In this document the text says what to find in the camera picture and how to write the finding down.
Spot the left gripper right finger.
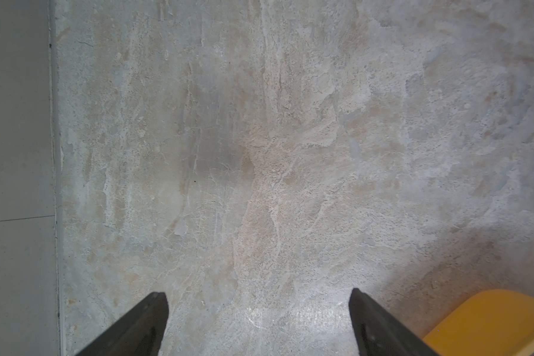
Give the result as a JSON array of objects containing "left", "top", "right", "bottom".
[{"left": 349, "top": 288, "right": 438, "bottom": 356}]

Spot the yellow plastic storage box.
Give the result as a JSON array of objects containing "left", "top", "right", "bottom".
[{"left": 424, "top": 289, "right": 534, "bottom": 355}]

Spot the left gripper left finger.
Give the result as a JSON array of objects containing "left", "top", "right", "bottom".
[{"left": 78, "top": 292, "right": 169, "bottom": 356}]

